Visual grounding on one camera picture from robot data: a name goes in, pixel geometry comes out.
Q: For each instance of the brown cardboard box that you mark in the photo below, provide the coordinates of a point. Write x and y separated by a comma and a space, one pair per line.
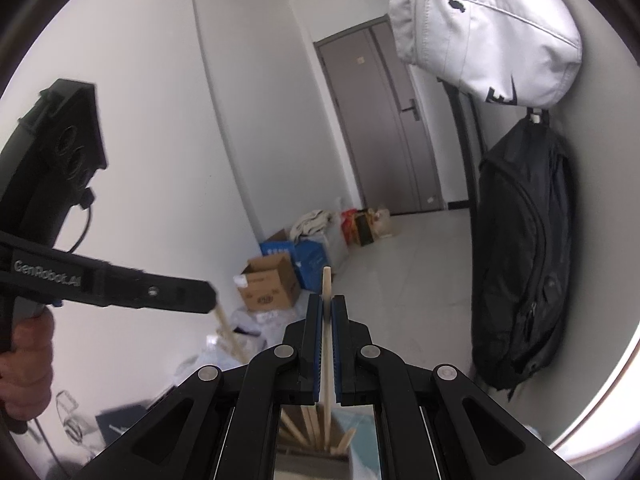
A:
270, 285

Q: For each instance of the dark blue flat box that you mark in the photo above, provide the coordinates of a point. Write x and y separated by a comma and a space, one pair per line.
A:
120, 422

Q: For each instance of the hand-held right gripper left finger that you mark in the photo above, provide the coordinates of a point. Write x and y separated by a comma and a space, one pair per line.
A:
314, 340

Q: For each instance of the white fabric bag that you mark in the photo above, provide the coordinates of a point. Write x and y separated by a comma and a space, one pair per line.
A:
480, 25

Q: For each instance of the black backpack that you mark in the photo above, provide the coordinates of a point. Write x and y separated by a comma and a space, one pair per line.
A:
525, 260

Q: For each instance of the person's left hand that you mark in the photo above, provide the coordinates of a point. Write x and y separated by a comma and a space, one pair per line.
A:
30, 365

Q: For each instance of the beige plastic bag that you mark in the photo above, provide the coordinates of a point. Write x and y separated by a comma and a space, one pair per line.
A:
385, 222

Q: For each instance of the grey door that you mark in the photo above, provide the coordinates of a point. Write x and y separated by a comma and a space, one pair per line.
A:
385, 120

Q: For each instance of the white divided utensil holder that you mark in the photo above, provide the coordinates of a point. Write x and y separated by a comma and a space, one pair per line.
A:
310, 466

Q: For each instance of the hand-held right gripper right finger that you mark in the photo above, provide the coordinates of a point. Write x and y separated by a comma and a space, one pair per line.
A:
336, 340

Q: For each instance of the clear plastic container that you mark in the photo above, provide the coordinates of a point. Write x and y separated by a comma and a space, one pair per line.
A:
75, 415

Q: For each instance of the white cloth bundle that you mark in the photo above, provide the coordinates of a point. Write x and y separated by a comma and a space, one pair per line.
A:
312, 222

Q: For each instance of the white plastic bag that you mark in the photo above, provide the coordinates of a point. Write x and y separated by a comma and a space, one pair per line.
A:
255, 327

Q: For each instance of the red and yellow bags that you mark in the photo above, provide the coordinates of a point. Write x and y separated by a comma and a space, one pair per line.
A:
356, 227

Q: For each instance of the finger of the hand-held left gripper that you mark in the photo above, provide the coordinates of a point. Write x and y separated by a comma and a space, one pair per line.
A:
160, 291

